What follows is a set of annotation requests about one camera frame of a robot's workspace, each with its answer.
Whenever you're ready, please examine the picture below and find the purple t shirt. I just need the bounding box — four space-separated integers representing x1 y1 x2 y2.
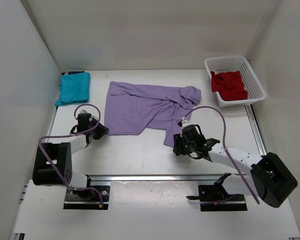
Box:
104 81 202 147

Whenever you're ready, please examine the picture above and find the teal t shirt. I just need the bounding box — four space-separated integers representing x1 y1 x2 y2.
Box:
54 72 91 107

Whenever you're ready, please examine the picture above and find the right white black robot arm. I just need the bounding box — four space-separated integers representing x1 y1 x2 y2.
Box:
173 123 298 208

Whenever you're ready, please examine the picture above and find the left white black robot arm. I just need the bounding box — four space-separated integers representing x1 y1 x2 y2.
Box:
32 113 109 200

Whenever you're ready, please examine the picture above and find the blue label sticker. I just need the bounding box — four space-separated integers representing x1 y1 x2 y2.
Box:
67 71 85 75

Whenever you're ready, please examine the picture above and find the red t shirt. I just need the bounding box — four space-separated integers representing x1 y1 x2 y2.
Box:
210 71 248 101

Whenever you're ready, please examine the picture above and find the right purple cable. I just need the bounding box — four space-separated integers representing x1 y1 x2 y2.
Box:
177 105 261 206

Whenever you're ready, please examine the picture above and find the aluminium rail front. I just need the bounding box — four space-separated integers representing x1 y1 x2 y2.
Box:
89 174 273 182

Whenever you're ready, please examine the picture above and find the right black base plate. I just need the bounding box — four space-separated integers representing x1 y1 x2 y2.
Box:
198 185 248 212

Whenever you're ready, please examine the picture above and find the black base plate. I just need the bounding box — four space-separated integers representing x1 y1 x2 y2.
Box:
198 185 248 212
63 181 111 210

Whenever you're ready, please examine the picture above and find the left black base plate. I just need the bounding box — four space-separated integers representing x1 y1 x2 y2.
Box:
63 181 111 210

